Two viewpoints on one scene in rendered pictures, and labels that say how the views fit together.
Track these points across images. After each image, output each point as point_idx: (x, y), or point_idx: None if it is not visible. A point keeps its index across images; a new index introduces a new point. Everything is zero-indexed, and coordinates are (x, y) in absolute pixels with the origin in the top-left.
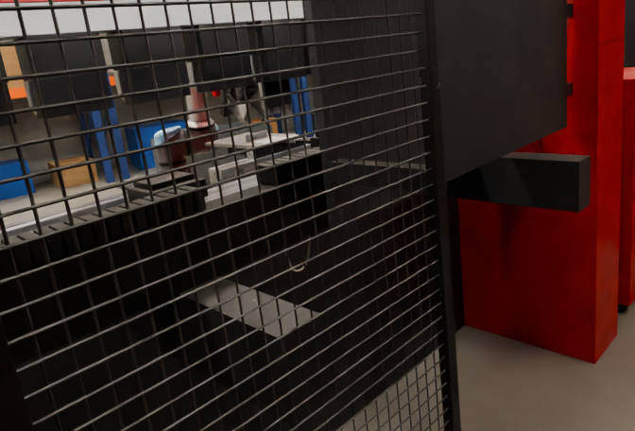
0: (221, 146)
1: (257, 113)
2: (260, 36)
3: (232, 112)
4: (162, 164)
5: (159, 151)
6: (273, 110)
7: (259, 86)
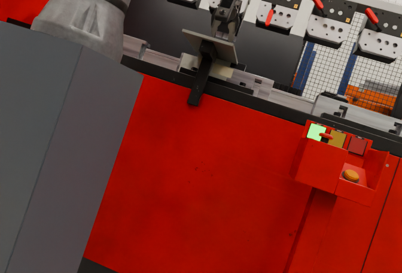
0: (234, 53)
1: (216, 29)
2: None
3: (237, 28)
4: (125, 10)
5: None
6: (228, 36)
7: (241, 21)
